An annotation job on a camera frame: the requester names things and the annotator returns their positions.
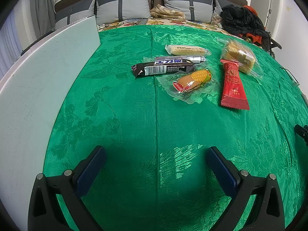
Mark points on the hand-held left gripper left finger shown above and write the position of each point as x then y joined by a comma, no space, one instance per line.
92,170

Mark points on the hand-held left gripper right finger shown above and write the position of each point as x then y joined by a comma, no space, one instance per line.
222,170

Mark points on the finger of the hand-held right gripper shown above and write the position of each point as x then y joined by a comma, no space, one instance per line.
302,132

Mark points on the red snack packet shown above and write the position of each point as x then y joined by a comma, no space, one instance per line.
232,86

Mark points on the clear corn sausage packet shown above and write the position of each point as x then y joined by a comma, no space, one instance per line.
192,80

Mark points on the bread loaf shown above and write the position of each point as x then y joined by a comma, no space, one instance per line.
240,57

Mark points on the black barcode chocolate bar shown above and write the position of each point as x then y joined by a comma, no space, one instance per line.
158,70

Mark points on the dark blue-label chocolate bar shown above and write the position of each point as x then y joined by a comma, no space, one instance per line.
173,59

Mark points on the yellow cake bar packet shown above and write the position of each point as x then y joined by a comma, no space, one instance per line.
185,50

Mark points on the green floral bedspread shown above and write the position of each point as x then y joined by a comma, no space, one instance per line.
154,125

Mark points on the black chair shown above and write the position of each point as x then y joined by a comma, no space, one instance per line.
274,44

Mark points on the black jacket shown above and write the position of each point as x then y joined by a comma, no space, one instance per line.
240,20

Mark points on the red orange jacket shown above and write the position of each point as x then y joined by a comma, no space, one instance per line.
249,9

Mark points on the colourful floral bed sheet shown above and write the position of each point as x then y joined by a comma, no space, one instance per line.
199,24

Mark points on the pale window curtain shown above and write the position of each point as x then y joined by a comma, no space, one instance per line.
10,41

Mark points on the folded beige cloth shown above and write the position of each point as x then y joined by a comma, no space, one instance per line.
167,13

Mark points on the grey curtain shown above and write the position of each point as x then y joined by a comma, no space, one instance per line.
44,4

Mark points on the white door frame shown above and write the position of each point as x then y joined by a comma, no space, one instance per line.
274,2

